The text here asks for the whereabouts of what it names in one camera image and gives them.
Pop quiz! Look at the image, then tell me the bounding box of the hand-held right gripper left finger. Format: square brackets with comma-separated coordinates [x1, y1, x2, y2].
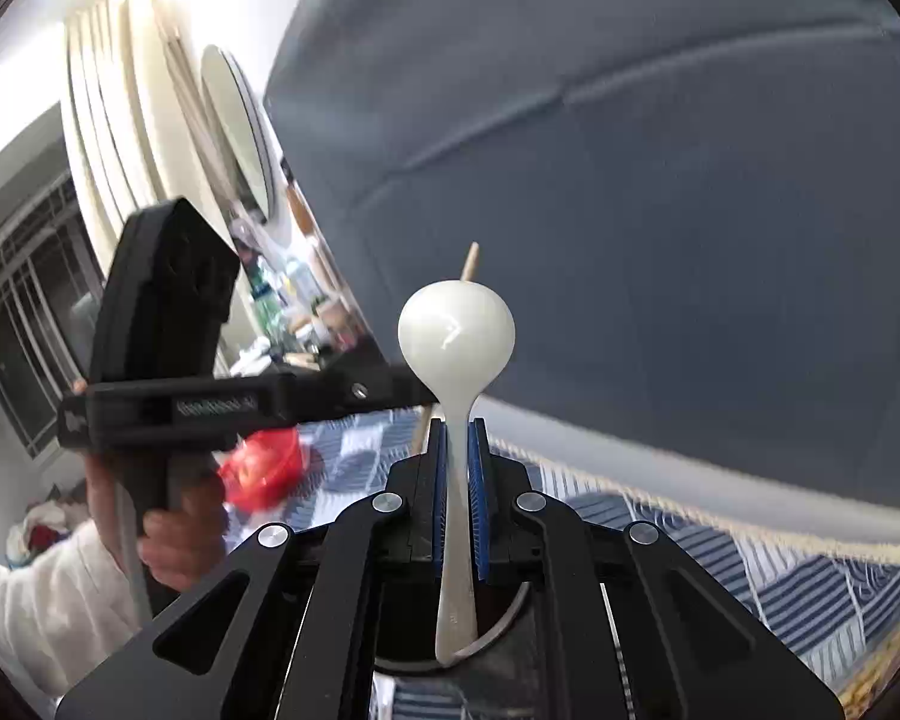
[52, 416, 451, 720]

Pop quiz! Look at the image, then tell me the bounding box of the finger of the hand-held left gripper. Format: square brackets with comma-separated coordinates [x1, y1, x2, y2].
[292, 358, 436, 427]

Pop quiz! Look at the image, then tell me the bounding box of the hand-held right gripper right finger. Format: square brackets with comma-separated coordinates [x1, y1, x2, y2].
[469, 416, 847, 720]

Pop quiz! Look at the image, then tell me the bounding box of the white spoon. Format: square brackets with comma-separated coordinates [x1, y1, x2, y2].
[397, 279, 515, 667]

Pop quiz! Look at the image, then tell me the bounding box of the wooden chopstick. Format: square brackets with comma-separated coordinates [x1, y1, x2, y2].
[411, 242, 481, 460]

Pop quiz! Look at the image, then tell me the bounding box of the person's left hand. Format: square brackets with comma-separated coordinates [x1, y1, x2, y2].
[82, 454, 231, 591]

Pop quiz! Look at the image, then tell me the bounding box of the row of bottles and jars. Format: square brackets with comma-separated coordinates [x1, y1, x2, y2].
[229, 217, 376, 376]

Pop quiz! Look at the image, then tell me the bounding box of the red plastic bowl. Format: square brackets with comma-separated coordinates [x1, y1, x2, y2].
[217, 431, 323, 515]

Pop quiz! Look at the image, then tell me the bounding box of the barred window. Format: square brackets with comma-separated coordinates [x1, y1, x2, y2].
[0, 172, 106, 458]

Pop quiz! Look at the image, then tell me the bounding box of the cream curtain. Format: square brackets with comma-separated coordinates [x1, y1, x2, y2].
[60, 0, 271, 316]

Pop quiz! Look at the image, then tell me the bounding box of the pile of clothes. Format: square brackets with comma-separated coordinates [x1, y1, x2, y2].
[6, 501, 85, 565]

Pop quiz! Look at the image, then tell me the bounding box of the blue white patterned tablecloth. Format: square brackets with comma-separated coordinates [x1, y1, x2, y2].
[217, 416, 900, 720]

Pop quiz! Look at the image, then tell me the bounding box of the grey fabric backdrop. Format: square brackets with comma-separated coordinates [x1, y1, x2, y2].
[262, 0, 900, 545]

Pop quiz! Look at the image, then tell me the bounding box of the round wall mirror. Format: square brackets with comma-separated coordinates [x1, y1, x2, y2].
[199, 45, 278, 222]

